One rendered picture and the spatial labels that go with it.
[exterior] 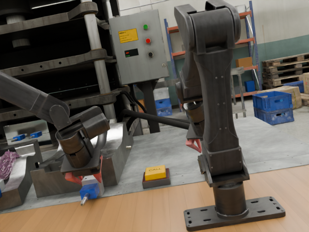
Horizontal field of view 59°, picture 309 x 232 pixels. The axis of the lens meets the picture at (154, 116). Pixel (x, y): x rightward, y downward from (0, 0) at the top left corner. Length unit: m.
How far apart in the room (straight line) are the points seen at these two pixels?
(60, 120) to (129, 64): 1.06
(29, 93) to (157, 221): 0.40
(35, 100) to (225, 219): 0.48
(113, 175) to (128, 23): 1.05
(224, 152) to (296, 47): 7.51
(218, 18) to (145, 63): 1.20
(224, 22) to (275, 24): 7.41
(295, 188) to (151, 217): 0.34
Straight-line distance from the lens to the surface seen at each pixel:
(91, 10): 1.60
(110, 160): 0.86
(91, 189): 0.79
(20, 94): 0.67
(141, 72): 1.67
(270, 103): 4.44
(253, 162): 0.89
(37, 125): 1.79
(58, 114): 0.67
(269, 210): 0.63
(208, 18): 0.49
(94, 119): 0.70
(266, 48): 7.79
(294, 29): 8.02
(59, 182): 0.92
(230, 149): 0.56
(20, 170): 1.08
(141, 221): 0.66
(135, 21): 1.69
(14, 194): 0.95
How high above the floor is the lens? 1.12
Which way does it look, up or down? 9 degrees down
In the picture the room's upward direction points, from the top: 10 degrees counter-clockwise
